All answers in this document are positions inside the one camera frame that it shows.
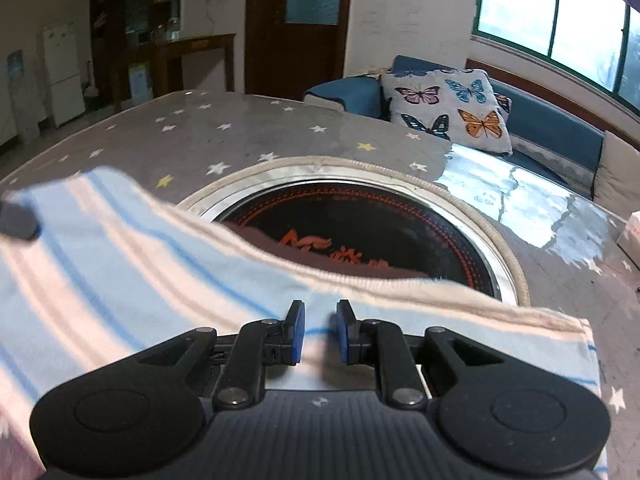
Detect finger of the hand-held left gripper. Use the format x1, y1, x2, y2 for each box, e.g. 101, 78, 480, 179
0, 201, 41, 241

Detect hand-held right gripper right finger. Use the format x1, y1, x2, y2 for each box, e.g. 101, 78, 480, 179
336, 299, 502, 409

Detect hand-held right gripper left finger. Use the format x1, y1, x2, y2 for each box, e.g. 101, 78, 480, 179
139, 300, 306, 409

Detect blue striped shirt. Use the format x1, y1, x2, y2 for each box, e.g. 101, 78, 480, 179
0, 166, 608, 480

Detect round built-in induction cooker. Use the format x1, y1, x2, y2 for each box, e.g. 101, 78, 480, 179
197, 166, 519, 306

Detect water dispenser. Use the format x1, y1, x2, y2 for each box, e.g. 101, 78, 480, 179
6, 50, 41, 144

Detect white refrigerator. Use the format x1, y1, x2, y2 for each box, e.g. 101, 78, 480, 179
41, 21, 87, 129

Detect blue and white box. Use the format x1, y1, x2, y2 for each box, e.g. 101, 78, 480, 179
127, 63, 154, 102

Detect grey star-print tablecloth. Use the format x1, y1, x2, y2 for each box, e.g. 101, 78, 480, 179
0, 89, 640, 480

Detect dark wooden shelf cabinet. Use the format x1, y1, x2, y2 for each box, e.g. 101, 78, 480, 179
89, 0, 182, 107

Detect butterfly print pillow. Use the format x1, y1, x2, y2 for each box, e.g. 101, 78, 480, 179
380, 67, 515, 157

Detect dark wooden console table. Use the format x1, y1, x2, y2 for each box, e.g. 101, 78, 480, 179
112, 33, 237, 113

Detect blue sofa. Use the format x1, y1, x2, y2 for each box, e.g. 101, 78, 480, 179
303, 55, 608, 202

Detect dark wooden door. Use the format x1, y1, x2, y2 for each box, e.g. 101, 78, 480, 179
244, 0, 354, 102

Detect pink tissue box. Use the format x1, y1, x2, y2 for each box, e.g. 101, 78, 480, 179
616, 210, 640, 262

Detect beige cushion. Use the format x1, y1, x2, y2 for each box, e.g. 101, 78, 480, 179
592, 130, 640, 219

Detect green-framed window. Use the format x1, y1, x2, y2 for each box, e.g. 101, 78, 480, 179
470, 0, 640, 112

